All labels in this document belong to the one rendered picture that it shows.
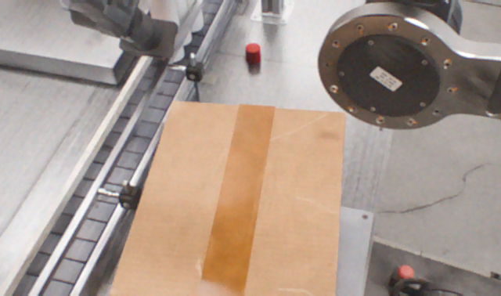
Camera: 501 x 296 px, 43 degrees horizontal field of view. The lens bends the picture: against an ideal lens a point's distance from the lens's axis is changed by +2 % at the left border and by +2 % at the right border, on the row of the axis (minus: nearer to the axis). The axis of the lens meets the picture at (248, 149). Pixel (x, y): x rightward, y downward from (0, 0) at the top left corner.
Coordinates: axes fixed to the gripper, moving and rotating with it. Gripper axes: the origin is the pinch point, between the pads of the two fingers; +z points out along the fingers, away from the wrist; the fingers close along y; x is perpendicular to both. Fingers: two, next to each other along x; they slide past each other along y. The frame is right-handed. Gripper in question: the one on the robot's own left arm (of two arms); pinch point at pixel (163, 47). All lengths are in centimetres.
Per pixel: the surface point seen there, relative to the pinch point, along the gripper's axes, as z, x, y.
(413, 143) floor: 116, -1, -58
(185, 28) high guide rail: -0.7, -4.2, -4.2
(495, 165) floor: 113, 3, -85
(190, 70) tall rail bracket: -8.7, 4.9, -9.1
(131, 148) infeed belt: -9.5, 20.9, -1.1
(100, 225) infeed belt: -19.9, 34.4, -2.6
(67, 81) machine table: 6.5, 9.1, 21.7
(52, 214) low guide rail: -23.5, 33.6, 4.1
